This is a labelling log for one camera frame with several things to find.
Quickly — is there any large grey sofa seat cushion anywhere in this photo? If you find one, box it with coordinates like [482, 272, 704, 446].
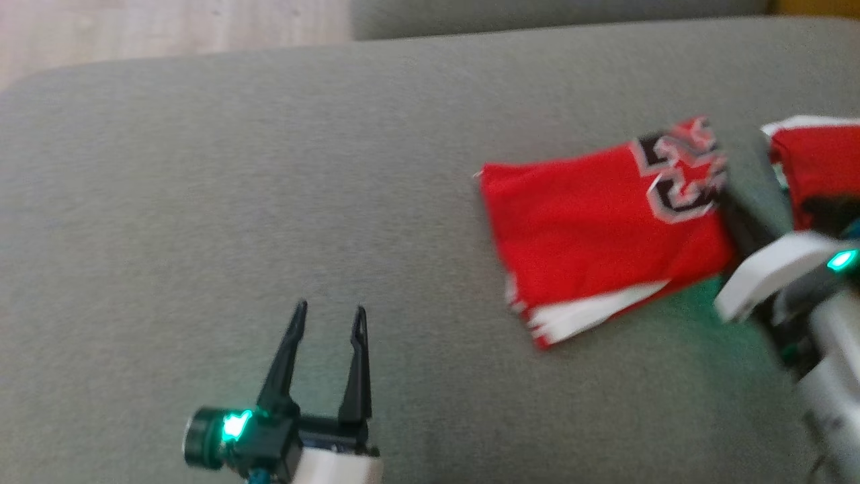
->
[0, 17, 860, 484]

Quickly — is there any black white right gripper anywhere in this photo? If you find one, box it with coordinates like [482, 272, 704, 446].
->
[713, 190, 860, 325]

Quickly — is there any red jersey with white trim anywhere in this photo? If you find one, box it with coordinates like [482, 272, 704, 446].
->
[761, 116, 860, 233]

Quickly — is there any red white striped jersey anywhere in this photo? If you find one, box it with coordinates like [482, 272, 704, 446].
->
[474, 116, 737, 351]

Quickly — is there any small grey sofa cushion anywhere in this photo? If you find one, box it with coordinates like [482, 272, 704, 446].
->
[351, 0, 771, 41]

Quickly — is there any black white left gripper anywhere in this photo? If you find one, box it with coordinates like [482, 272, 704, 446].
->
[183, 299, 384, 484]

